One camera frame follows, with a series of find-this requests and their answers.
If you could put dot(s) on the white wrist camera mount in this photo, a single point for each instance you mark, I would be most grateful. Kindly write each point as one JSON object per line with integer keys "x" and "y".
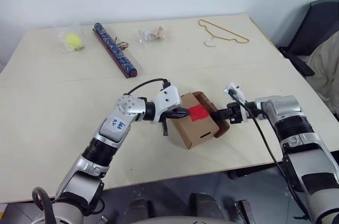
{"x": 167, "y": 97}
{"x": 234, "y": 89}

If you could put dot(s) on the white handwritten label sticker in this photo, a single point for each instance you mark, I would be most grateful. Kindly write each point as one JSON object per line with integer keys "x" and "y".
{"x": 117, "y": 125}

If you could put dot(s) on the small bag of wooden pieces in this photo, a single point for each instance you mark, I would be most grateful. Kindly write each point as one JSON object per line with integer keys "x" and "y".
{"x": 158, "y": 32}

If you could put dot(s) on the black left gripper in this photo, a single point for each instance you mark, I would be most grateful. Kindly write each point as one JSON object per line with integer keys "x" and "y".
{"x": 167, "y": 115}

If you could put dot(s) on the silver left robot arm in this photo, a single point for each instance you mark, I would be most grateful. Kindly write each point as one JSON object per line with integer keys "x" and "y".
{"x": 129, "y": 107}

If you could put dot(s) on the yellow ball in plastic bag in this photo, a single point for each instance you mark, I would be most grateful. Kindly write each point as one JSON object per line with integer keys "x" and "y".
{"x": 61, "y": 29}

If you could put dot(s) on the black office chair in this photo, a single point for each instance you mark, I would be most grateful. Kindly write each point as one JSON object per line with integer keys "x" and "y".
{"x": 320, "y": 22}

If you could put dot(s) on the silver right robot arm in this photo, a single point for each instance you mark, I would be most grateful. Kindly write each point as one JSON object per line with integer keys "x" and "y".
{"x": 288, "y": 118}

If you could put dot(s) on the black base under table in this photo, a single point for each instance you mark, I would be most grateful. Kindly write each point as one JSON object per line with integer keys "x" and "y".
{"x": 239, "y": 174}

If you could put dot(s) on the brown cardboard box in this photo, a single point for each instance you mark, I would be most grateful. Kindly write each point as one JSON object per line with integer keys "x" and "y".
{"x": 194, "y": 132}

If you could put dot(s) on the thin black rod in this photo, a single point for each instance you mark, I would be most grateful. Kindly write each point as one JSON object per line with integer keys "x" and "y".
{"x": 165, "y": 128}

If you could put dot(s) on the blue patterned scroll tube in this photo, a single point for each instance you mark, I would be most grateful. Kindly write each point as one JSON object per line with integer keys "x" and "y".
{"x": 116, "y": 50}

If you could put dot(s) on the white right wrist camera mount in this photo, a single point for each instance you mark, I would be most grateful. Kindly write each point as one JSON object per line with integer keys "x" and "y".
{"x": 234, "y": 89}

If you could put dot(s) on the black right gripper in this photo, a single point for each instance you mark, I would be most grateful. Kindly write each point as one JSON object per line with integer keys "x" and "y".
{"x": 237, "y": 112}

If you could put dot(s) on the beige cloth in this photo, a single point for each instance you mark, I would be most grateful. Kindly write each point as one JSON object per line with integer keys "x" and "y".
{"x": 324, "y": 65}

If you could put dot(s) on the crumpled clear plastic bag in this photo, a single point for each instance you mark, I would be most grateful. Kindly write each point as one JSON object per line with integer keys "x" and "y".
{"x": 144, "y": 36}

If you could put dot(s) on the red tape patch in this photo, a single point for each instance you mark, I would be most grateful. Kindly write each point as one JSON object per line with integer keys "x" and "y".
{"x": 199, "y": 112}

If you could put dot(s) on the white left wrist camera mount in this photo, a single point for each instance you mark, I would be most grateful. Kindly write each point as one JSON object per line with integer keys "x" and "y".
{"x": 167, "y": 97}

